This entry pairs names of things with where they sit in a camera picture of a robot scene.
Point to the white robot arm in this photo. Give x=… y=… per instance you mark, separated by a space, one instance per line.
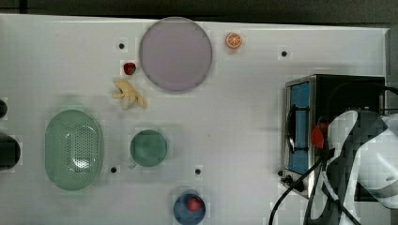
x=365 y=145

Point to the silver black toaster oven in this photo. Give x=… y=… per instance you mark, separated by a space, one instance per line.
x=317 y=99

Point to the green mug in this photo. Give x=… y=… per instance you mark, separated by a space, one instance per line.
x=148 y=148

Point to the grey round plate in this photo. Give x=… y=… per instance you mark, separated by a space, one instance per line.
x=176 y=54

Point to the peeled banana toy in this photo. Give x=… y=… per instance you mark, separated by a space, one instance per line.
x=127 y=94

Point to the orange slice toy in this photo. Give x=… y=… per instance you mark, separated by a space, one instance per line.
x=233 y=41

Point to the red strawberry toy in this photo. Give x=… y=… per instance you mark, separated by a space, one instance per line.
x=129 y=68

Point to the red ball in bowl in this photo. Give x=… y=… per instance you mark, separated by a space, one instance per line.
x=193 y=204

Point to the blue bowl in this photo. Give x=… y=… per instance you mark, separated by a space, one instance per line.
x=185 y=217

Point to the green oval colander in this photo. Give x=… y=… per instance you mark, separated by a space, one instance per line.
x=73 y=150

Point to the black cylindrical container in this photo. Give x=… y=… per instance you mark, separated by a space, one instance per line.
x=10 y=152

